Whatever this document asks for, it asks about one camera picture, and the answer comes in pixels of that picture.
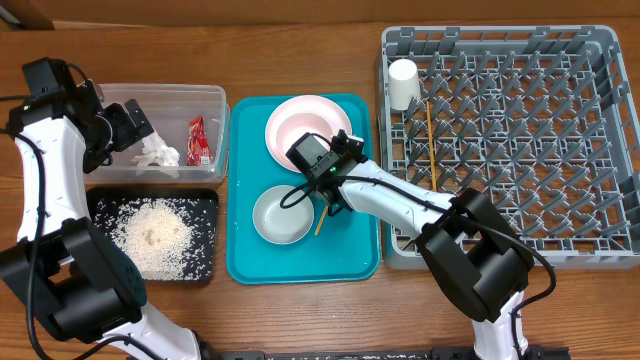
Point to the wooden chopstick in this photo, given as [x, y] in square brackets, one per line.
[431, 146]
[321, 220]

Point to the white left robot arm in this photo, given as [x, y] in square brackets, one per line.
[73, 281]

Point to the clear plastic waste bin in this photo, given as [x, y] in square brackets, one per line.
[170, 108]

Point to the black plastic tray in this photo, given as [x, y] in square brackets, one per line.
[205, 195]

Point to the pile of white rice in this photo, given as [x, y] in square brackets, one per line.
[150, 240]

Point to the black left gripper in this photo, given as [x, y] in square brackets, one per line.
[128, 132]

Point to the teal plastic tray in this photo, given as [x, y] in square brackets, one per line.
[347, 247]

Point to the white bowl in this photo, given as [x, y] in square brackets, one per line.
[282, 226]

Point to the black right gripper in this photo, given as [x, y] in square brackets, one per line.
[335, 197]

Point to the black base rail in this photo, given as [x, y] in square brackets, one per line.
[443, 353]

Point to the white pink-rimmed plate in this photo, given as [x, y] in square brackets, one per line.
[299, 115]

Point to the white paper cup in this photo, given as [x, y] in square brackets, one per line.
[404, 84]

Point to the red snack wrapper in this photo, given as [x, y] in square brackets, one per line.
[198, 151]

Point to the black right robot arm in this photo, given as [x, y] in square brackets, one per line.
[477, 260]

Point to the white napkin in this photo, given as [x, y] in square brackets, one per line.
[156, 151]

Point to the grey plastic dish rack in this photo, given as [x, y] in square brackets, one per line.
[541, 119]

